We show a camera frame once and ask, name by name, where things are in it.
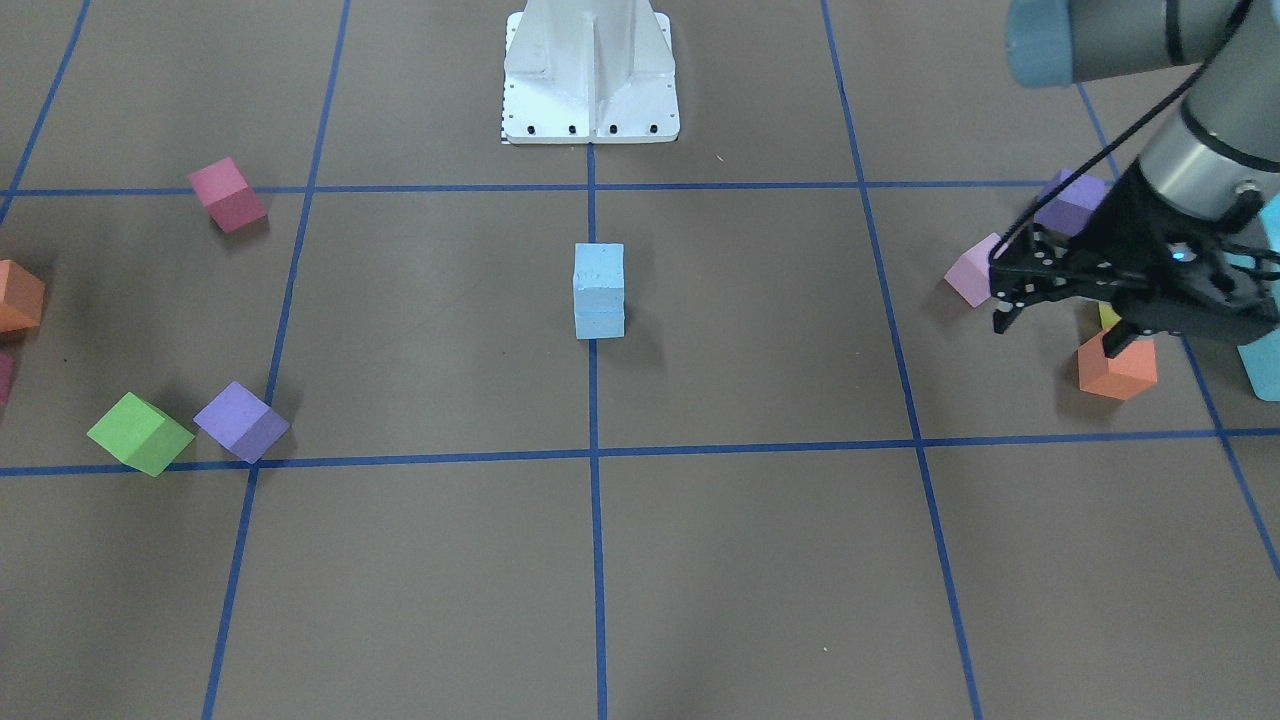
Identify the orange foam block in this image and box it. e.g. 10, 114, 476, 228
1, 259, 46, 334
1075, 332, 1158, 401

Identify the purple foam block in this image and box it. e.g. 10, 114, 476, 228
1033, 174, 1108, 237
195, 380, 291, 464

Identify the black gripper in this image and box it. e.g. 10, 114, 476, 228
989, 161, 1277, 359

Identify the blue plastic bin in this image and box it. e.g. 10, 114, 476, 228
1235, 195, 1280, 404

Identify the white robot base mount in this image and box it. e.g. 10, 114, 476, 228
500, 1, 681, 145

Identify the pink foam block near bin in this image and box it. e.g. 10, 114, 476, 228
0, 354, 15, 406

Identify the blue foam block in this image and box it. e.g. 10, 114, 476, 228
573, 299, 626, 340
572, 243, 625, 306

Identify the yellow foam block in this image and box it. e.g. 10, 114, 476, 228
1096, 302, 1121, 332

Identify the light pink foam block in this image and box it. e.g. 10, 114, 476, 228
943, 233, 1001, 307

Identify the green foam block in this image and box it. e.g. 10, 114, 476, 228
86, 392, 195, 478

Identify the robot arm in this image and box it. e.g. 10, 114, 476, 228
989, 1, 1279, 357

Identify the magenta foam block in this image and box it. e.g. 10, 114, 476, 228
187, 158, 268, 234

